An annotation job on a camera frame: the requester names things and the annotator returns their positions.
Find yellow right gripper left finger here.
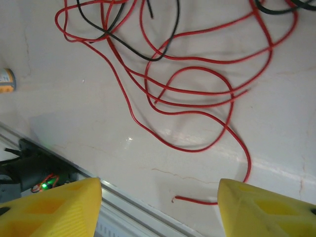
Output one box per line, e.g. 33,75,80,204
0,177,102,237

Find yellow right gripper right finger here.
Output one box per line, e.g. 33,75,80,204
218,178,316,237

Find red cable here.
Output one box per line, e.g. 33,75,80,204
54,0,235,153
127,0,299,96
144,0,275,206
105,0,250,108

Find orange and white can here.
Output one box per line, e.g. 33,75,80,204
0,68,17,94

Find black controller board with wires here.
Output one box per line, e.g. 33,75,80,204
31,172,61,194

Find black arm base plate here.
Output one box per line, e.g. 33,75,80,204
4,138,79,183

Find aluminium rail frame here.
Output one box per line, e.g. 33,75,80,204
0,122,200,237

